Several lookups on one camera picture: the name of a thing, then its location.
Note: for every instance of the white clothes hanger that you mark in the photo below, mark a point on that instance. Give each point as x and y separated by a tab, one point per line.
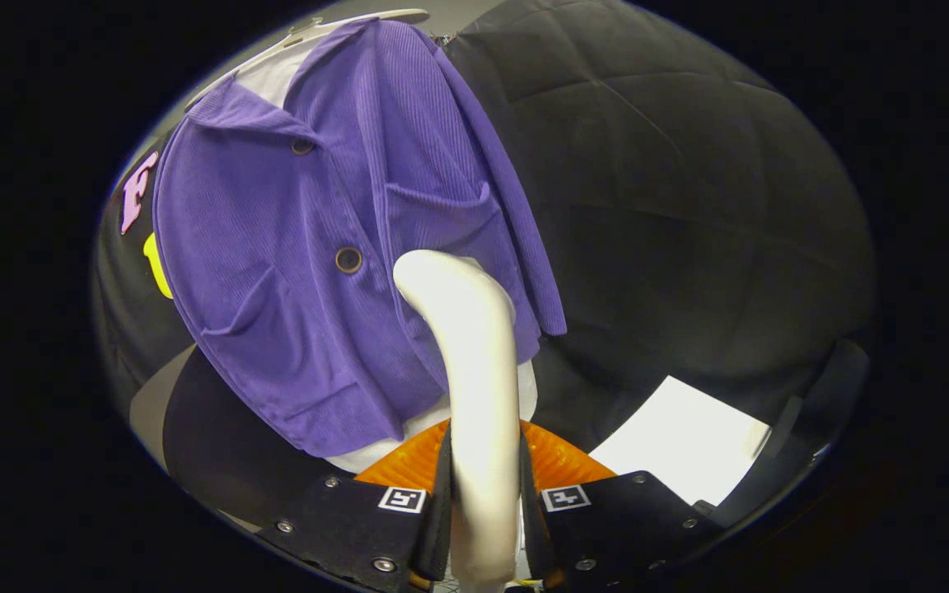
343	22

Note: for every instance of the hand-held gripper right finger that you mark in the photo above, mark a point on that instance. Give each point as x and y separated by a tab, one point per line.
623	519

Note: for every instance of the white mannequin torso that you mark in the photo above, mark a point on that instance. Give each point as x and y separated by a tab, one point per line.
273	78

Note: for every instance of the white garment steamer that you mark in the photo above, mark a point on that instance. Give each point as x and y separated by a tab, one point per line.
479	371

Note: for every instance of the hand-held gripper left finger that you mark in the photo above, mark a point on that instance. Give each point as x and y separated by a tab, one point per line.
343	519

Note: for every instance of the white flat sheet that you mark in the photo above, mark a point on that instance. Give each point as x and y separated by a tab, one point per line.
680	445

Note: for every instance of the black backdrop cloth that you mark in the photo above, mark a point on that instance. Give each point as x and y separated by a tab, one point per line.
689	206

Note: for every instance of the grey drawer cabinet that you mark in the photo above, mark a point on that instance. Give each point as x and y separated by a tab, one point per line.
219	445

